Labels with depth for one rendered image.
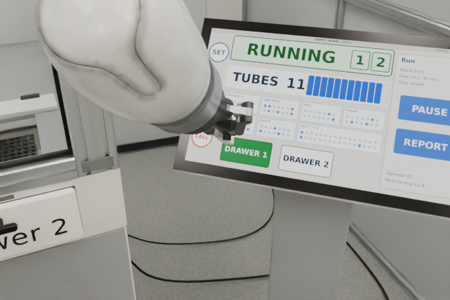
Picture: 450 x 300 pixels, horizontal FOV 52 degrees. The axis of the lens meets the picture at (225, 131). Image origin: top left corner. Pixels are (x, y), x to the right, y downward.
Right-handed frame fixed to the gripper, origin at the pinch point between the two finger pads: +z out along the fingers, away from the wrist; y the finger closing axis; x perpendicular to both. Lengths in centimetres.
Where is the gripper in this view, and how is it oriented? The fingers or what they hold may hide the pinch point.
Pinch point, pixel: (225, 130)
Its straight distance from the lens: 68.4
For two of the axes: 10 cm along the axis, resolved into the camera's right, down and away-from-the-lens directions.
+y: -9.7, -0.5, 2.3
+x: -0.9, 9.8, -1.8
